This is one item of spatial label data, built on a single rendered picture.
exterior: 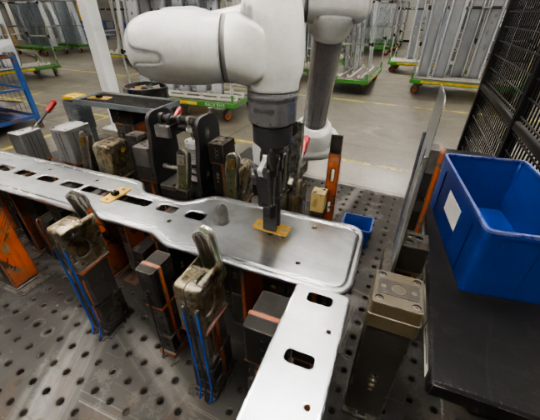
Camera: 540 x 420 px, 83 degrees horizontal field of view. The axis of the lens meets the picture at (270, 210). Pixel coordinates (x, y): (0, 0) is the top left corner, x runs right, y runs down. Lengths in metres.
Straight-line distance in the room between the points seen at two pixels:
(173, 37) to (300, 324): 0.49
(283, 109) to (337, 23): 0.58
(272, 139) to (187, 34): 0.21
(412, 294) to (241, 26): 0.48
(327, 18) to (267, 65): 0.57
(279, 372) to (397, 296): 0.21
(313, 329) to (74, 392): 0.60
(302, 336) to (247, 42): 0.46
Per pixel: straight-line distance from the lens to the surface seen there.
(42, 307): 1.18
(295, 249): 0.67
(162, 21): 0.56
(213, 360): 0.73
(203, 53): 0.53
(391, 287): 0.54
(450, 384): 0.51
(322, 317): 0.55
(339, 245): 0.69
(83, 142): 1.17
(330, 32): 1.09
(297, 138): 0.75
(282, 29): 0.52
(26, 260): 1.23
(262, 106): 0.54
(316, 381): 0.49
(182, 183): 0.94
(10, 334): 1.13
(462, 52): 7.69
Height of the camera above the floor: 1.43
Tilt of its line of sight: 33 degrees down
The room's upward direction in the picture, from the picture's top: straight up
